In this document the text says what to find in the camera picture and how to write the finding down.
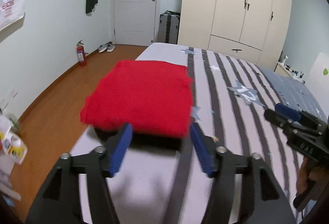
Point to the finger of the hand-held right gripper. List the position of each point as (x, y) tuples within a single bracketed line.
[(276, 118), (287, 112)]

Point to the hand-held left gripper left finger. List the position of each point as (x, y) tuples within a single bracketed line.
[(120, 152)]

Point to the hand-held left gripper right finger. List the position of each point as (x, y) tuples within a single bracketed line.
[(203, 149)]

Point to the red garment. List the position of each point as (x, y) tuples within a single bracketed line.
[(141, 98)]

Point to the person's right hand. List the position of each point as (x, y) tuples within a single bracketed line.
[(304, 175)]

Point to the folded black garment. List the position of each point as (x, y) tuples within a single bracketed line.
[(154, 143)]

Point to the small black device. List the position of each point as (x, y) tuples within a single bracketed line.
[(297, 73)]

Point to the striped bed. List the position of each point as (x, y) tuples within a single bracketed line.
[(231, 121)]

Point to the white headboard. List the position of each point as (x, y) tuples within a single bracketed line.
[(318, 85)]

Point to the white nightstand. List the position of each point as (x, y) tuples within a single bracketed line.
[(280, 69)]

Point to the small white desk fan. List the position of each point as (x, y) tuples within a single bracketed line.
[(284, 59)]

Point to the green apple sticker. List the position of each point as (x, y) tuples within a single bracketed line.
[(326, 71)]

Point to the red fire extinguisher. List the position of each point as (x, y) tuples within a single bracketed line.
[(81, 55)]

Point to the grey shoe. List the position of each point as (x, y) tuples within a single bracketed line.
[(102, 49), (110, 47)]

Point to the white detergent bottle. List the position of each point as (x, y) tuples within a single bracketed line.
[(14, 148)]

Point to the white flat board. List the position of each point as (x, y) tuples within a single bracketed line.
[(7, 180)]

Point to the cream wardrobe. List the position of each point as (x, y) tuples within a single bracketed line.
[(231, 2)]

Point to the silver black trunk suitcase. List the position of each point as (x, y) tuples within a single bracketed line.
[(168, 28)]

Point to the white door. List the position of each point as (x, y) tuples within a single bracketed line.
[(133, 7)]

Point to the white tote bag red print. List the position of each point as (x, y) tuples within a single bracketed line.
[(11, 11)]

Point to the white wall socket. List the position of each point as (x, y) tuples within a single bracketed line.
[(3, 105)]

